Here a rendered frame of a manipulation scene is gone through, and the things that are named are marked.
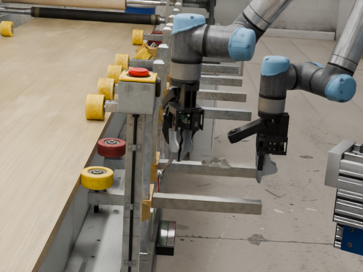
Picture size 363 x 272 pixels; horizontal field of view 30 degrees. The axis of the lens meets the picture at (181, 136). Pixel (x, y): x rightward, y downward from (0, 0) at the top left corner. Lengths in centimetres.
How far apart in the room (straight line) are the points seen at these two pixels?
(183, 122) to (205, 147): 294
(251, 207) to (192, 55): 41
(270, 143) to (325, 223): 198
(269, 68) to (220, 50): 32
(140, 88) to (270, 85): 64
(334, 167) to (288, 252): 177
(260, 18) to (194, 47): 19
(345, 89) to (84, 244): 84
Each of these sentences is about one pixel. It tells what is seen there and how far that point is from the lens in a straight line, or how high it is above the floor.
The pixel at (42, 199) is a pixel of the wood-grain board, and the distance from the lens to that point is 155.
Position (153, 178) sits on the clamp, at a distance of 187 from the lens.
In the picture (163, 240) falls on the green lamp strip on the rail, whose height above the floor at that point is 70.
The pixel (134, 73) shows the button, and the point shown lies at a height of 123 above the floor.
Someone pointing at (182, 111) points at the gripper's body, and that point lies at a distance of 160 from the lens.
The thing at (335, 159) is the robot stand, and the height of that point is 98.
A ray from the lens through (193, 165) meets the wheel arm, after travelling 193.
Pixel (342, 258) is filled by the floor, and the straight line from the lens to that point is 348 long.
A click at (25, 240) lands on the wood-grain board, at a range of 136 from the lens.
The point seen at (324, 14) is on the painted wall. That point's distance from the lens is 1096.
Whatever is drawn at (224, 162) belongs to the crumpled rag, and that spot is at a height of 87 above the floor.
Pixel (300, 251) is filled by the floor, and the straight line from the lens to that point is 348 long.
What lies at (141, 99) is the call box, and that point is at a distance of 129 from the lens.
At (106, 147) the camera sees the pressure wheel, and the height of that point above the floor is 90.
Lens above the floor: 149
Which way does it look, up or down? 17 degrees down
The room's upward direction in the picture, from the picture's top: 4 degrees clockwise
